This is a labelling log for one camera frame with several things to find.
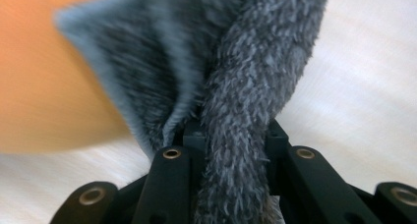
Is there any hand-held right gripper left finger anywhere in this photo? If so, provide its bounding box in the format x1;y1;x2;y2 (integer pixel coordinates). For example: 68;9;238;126
182;119;208;198

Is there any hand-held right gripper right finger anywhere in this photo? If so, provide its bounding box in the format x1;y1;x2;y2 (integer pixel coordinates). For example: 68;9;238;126
266;119;290;196

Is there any grey fluffy cloth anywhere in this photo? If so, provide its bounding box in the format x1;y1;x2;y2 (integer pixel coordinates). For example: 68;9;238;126
53;0;330;224

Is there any orange plush toy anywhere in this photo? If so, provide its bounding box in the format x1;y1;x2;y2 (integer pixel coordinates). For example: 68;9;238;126
0;0;132;154

